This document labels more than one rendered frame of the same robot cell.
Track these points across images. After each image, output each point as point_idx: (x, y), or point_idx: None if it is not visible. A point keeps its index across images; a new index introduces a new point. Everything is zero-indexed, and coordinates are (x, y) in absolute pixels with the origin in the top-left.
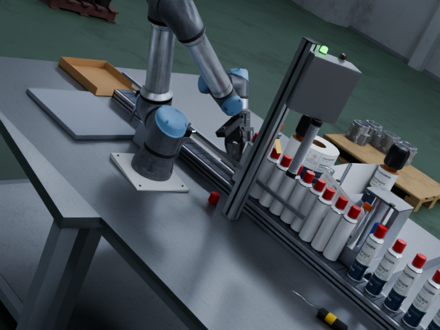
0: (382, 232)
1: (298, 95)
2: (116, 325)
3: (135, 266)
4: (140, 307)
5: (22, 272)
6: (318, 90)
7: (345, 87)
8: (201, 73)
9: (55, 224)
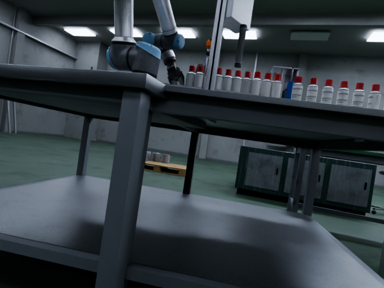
0: (302, 79)
1: (234, 6)
2: (149, 234)
3: (215, 114)
4: (148, 222)
5: (44, 231)
6: (241, 4)
7: (250, 4)
8: (161, 11)
9: (127, 98)
